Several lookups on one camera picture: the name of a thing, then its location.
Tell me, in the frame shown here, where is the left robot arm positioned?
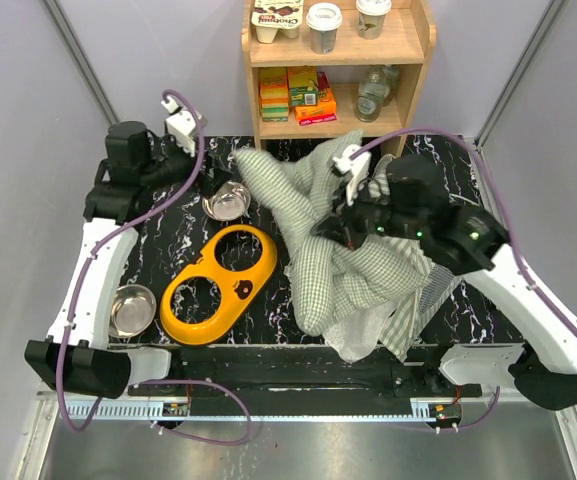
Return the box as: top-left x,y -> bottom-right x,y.
24,115 -> 205,399

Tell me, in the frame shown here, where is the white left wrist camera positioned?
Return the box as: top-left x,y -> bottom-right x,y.
161,96 -> 207,157

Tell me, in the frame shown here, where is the clear glass jar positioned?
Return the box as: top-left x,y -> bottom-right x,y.
354,66 -> 387,122
382,64 -> 400,107

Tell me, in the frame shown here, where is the chobani yogurt pack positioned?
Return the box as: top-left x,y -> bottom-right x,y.
251,0 -> 304,44

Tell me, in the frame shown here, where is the aluminium frame post right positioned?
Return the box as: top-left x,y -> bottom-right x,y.
472,0 -> 569,146

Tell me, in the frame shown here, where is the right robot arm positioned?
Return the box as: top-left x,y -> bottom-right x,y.
313,145 -> 577,411

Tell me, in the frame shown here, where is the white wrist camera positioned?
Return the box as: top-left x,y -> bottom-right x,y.
161,96 -> 207,157
332,144 -> 371,206

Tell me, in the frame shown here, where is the clear glass jar back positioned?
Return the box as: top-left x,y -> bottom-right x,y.
382,64 -> 400,107

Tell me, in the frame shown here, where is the wooden shelf unit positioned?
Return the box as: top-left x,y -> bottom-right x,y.
241,0 -> 437,148

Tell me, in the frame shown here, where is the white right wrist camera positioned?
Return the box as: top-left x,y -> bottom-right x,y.
332,144 -> 371,206

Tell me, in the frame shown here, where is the paper coffee cup left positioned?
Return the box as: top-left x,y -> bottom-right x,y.
306,2 -> 342,55

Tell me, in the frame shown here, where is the aluminium frame post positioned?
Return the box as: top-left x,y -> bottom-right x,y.
472,0 -> 569,146
40,0 -> 120,130

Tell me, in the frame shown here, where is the yellow green sponge stack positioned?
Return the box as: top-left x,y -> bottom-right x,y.
258,67 -> 290,122

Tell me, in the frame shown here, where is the paper coffee cup right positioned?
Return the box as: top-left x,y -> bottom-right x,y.
356,0 -> 392,40

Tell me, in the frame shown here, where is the orange snack box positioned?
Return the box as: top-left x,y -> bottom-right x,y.
295,86 -> 337,126

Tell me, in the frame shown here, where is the yellow double bowl holder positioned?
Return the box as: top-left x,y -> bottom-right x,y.
159,224 -> 278,346

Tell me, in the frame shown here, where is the paper coffee cup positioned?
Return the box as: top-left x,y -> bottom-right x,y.
356,0 -> 392,40
306,2 -> 342,55

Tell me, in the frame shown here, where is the green checked pet cushion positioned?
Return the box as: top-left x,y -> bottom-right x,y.
232,129 -> 434,337

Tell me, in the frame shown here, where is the green striped pet tent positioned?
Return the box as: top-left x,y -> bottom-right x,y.
323,159 -> 464,364

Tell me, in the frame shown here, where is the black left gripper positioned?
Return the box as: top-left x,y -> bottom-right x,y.
142,133 -> 235,199

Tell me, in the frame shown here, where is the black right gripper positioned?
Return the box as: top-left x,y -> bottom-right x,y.
313,175 -> 426,251

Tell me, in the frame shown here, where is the white cable duct rail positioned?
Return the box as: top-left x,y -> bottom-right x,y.
65,397 -> 462,424

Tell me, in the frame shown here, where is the red pink packet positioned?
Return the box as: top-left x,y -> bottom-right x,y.
317,71 -> 329,102

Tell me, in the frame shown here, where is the clear glass jar front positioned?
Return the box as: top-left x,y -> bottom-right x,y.
354,66 -> 387,122

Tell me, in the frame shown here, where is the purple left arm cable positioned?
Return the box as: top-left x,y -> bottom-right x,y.
56,88 -> 254,447

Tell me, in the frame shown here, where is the aluminium frame post left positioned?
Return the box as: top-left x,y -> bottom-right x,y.
40,0 -> 120,130

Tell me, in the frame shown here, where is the steel pet bowl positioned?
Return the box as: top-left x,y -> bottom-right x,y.
202,180 -> 251,222
109,284 -> 157,339

